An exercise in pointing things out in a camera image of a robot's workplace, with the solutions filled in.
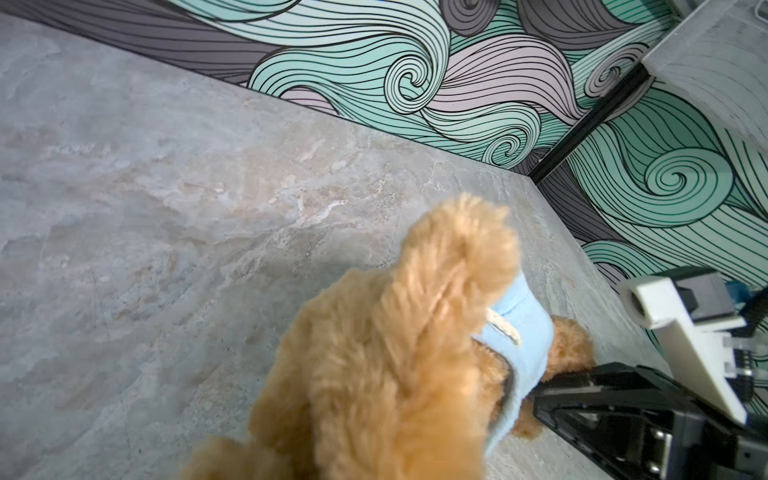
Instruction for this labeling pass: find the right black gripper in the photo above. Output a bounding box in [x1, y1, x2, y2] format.
[532, 363, 767, 479]

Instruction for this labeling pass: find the light blue fleece hoodie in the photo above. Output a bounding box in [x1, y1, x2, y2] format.
[473, 274, 555, 452]

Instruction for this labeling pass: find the brown teddy bear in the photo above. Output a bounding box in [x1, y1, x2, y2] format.
[182, 194, 596, 479]

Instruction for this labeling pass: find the clear plastic wall bin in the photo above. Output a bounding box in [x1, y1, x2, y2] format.
[642, 0, 767, 152]

